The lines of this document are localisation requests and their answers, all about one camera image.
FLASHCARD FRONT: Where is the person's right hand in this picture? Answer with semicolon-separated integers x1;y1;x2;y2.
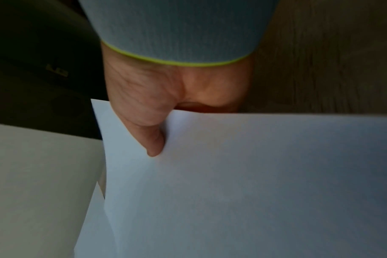
100;40;256;158

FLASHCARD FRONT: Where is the thin bundle of white papers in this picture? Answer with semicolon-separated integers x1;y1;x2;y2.
90;98;387;258

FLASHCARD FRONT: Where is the small white ceiling fixture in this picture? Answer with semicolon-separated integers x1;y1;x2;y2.
46;62;70;78

